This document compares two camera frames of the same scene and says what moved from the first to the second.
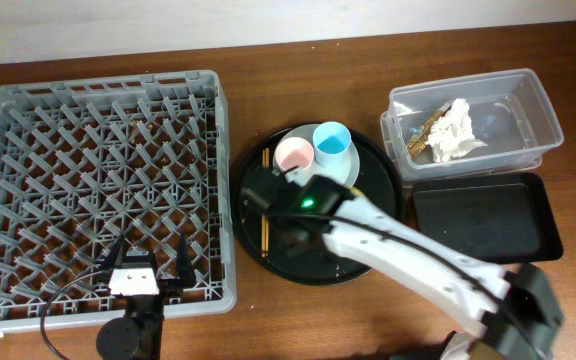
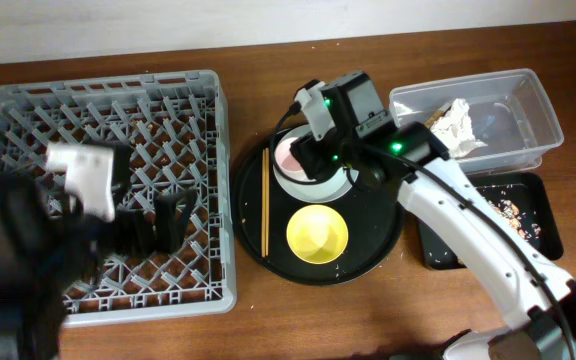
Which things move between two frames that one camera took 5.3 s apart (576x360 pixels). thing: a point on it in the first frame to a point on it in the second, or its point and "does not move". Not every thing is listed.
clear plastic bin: x=477 y=123 does not move
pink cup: x=294 y=152 does not move
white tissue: x=453 y=132 does not move
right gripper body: x=259 y=195 to x=307 y=158
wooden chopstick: x=267 y=215 does not move
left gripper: x=166 y=284 to x=131 y=229
